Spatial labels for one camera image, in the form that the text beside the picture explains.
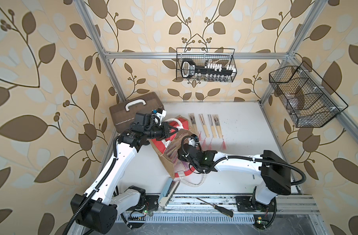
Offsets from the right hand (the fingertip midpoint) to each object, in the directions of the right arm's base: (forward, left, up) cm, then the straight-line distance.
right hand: (179, 152), depth 82 cm
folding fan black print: (+28, -10, -10) cm, 31 cm away
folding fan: (+19, -24, -11) cm, 32 cm away
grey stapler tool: (-19, +6, -7) cm, 21 cm away
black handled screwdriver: (-28, -21, -8) cm, 36 cm away
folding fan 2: (+25, -28, -9) cm, 39 cm away
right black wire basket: (+14, -68, +23) cm, 73 cm away
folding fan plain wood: (+19, -19, -10) cm, 28 cm away
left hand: (+3, +1, +19) cm, 20 cm away
